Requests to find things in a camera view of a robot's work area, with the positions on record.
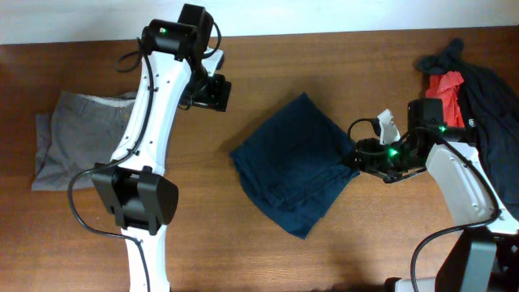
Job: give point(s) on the grey folded shorts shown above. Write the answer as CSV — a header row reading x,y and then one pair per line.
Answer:
x,y
81,131

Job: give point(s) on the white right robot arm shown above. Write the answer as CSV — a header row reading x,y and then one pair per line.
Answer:
x,y
485,256

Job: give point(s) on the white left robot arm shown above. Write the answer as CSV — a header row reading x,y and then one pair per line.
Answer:
x,y
179,71

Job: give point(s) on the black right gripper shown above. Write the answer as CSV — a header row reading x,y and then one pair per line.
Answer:
x,y
368,158

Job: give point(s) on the navy blue shorts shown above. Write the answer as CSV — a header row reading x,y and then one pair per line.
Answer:
x,y
295,165

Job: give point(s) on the black garment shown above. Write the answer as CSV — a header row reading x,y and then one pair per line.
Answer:
x,y
489,108

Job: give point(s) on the red garment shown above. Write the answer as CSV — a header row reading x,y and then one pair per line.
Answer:
x,y
446,87

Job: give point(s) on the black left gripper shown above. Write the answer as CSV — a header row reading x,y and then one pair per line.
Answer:
x,y
218,96

